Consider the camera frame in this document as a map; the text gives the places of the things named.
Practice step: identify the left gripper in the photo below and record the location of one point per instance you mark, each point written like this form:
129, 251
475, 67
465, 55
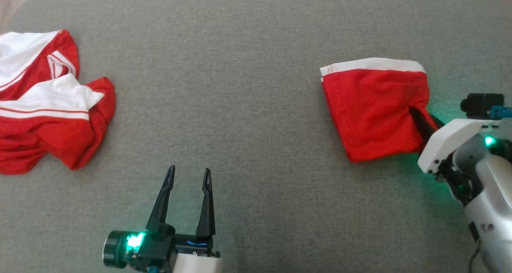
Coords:
168, 249

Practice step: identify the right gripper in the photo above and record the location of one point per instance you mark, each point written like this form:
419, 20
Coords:
448, 141

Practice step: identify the red shorts with white waistband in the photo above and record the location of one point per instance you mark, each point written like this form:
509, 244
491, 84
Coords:
372, 109

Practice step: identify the red white basketball jersey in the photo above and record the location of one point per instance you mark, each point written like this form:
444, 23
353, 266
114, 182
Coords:
60, 137

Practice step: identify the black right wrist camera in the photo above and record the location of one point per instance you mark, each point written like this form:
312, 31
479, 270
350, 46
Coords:
480, 105

